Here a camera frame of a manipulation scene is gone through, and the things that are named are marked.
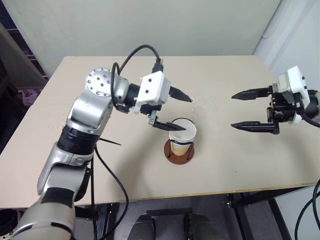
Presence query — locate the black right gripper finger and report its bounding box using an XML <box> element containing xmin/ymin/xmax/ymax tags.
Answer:
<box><xmin>229</xmin><ymin>120</ymin><xmax>280</xmax><ymax>136</ymax></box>
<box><xmin>231</xmin><ymin>86</ymin><xmax>273</xmax><ymax>101</ymax></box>

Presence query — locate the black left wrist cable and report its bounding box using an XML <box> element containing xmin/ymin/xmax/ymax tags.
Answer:
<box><xmin>110</xmin><ymin>44</ymin><xmax>166</xmax><ymax>114</ymax></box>

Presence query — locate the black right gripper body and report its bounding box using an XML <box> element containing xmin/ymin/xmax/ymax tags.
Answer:
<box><xmin>266</xmin><ymin>84</ymin><xmax>301</xmax><ymax>125</ymax></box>

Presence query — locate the white paper cup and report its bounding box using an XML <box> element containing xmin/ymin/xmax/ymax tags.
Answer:
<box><xmin>168</xmin><ymin>118</ymin><xmax>198</xmax><ymax>156</ymax></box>

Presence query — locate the black cable tie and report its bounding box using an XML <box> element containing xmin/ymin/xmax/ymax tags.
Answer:
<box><xmin>99</xmin><ymin>136</ymin><xmax>123</xmax><ymax>146</ymax></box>

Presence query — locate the black metal table frame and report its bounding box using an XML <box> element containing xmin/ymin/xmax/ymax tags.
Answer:
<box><xmin>74</xmin><ymin>186</ymin><xmax>320</xmax><ymax>240</ymax></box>

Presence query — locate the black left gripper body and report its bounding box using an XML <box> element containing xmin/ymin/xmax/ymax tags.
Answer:
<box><xmin>139</xmin><ymin>103</ymin><xmax>163</xmax><ymax>125</ymax></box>

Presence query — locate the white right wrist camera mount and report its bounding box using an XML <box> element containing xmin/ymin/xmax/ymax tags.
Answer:
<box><xmin>278</xmin><ymin>65</ymin><xmax>311</xmax><ymax>125</ymax></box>

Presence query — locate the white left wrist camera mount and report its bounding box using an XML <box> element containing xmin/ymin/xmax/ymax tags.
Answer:
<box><xmin>132</xmin><ymin>70</ymin><xmax>171</xmax><ymax>116</ymax></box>

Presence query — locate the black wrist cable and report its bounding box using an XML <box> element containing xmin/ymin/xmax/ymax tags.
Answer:
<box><xmin>110</xmin><ymin>44</ymin><xmax>166</xmax><ymax>114</ymax></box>
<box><xmin>300</xmin><ymin>112</ymin><xmax>320</xmax><ymax>129</ymax></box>

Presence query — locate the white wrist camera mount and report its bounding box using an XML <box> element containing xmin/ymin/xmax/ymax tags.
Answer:
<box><xmin>132</xmin><ymin>70</ymin><xmax>171</xmax><ymax>116</ymax></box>
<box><xmin>278</xmin><ymin>65</ymin><xmax>311</xmax><ymax>125</ymax></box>

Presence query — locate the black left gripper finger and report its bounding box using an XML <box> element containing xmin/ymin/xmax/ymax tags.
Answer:
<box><xmin>150</xmin><ymin>117</ymin><xmax>188</xmax><ymax>132</ymax></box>
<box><xmin>169</xmin><ymin>85</ymin><xmax>193</xmax><ymax>103</ymax></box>

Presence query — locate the dark rounded shape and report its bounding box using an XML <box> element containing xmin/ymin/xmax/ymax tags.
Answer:
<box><xmin>127</xmin><ymin>213</ymin><xmax>157</xmax><ymax>240</ymax></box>
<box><xmin>183</xmin><ymin>212</ymin><xmax>214</xmax><ymax>240</ymax></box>

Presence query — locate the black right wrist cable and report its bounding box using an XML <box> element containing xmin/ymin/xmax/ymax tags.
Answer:
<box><xmin>300</xmin><ymin>112</ymin><xmax>320</xmax><ymax>129</ymax></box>

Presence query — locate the black hanging cable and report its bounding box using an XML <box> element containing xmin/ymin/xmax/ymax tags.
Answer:
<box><xmin>90</xmin><ymin>144</ymin><xmax>130</xmax><ymax>240</ymax></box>
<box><xmin>294</xmin><ymin>176</ymin><xmax>320</xmax><ymax>240</ymax></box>

